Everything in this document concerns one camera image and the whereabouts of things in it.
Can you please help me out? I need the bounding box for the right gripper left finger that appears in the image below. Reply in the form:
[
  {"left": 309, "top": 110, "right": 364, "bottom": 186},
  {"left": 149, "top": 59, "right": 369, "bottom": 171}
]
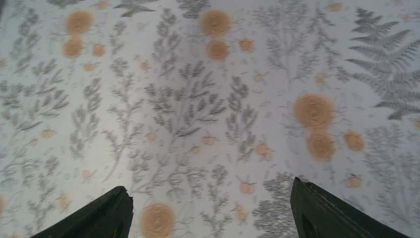
[{"left": 32, "top": 186, "right": 134, "bottom": 238}]

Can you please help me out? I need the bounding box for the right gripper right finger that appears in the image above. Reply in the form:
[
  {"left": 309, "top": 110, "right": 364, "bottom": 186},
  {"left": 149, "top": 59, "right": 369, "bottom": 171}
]
[{"left": 290, "top": 177, "right": 407, "bottom": 238}]

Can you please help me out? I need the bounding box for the floral patterned table mat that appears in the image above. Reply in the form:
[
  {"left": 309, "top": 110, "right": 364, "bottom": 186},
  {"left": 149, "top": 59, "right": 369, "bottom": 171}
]
[{"left": 0, "top": 0, "right": 420, "bottom": 238}]

